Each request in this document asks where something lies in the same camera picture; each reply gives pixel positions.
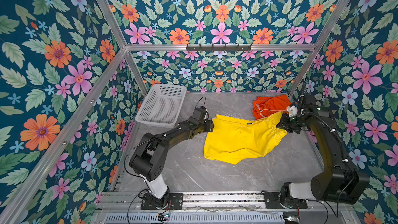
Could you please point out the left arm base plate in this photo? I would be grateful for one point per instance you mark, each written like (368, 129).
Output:
(168, 201)

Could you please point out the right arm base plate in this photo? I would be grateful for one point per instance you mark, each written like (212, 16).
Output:
(277, 200)

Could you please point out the yellow shorts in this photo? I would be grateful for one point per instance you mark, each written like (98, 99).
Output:
(233, 140)

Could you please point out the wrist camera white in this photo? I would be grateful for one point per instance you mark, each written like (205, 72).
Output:
(200, 113)
(292, 111)

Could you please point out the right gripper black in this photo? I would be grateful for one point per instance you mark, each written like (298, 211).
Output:
(283, 123)

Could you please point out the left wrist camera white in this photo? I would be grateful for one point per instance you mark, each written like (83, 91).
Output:
(200, 113)

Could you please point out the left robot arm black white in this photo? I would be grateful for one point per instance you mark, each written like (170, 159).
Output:
(149, 157)

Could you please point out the orange shorts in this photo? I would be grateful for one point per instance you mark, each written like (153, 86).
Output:
(266, 106)

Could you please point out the black hook rail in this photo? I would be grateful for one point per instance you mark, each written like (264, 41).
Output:
(218, 47)

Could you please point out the white plastic laundry basket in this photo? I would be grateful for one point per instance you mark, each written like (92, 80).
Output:
(161, 106)

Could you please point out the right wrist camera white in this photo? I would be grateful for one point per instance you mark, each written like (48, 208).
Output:
(292, 111)

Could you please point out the aluminium mounting rail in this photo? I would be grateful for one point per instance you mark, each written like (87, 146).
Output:
(214, 202)

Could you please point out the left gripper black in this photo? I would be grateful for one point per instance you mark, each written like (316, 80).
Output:
(210, 125)

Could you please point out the white slotted cable duct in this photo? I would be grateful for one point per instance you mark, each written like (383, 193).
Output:
(195, 218)

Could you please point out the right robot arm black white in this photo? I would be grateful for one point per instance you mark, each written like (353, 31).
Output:
(341, 181)

